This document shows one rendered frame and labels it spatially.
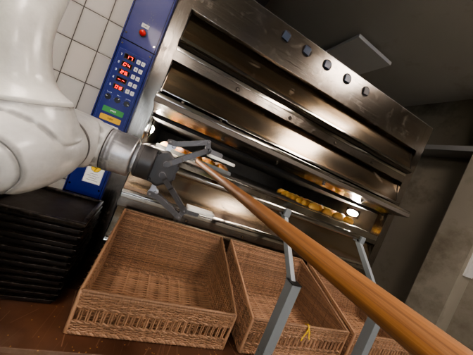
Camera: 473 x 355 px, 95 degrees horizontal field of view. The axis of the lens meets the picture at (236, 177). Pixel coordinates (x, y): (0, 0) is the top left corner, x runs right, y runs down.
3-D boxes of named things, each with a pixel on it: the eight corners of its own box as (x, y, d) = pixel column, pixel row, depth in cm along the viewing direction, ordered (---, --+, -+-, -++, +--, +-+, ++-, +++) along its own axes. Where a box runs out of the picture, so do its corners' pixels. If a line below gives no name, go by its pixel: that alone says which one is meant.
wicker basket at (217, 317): (104, 256, 112) (123, 206, 111) (206, 277, 130) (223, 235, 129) (58, 336, 66) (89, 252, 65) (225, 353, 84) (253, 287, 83)
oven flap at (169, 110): (153, 100, 95) (153, 112, 114) (409, 218, 153) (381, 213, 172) (155, 95, 95) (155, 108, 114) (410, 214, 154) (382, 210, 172)
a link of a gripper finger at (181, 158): (165, 167, 52) (162, 161, 52) (209, 151, 55) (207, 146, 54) (165, 169, 48) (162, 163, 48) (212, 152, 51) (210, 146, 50)
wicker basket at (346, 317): (290, 295, 151) (305, 259, 150) (348, 308, 169) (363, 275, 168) (343, 363, 105) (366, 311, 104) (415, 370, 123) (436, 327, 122)
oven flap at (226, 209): (122, 192, 110) (136, 156, 116) (365, 267, 169) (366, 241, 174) (121, 191, 106) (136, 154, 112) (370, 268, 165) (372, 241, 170)
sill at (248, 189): (138, 151, 115) (141, 144, 115) (369, 237, 174) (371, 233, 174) (136, 151, 110) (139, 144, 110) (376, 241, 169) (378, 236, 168)
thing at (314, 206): (274, 191, 221) (276, 186, 221) (310, 206, 237) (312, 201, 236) (311, 209, 164) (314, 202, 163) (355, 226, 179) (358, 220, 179)
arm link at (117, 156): (105, 165, 50) (132, 175, 52) (93, 171, 42) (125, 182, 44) (120, 129, 50) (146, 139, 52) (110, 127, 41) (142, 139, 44)
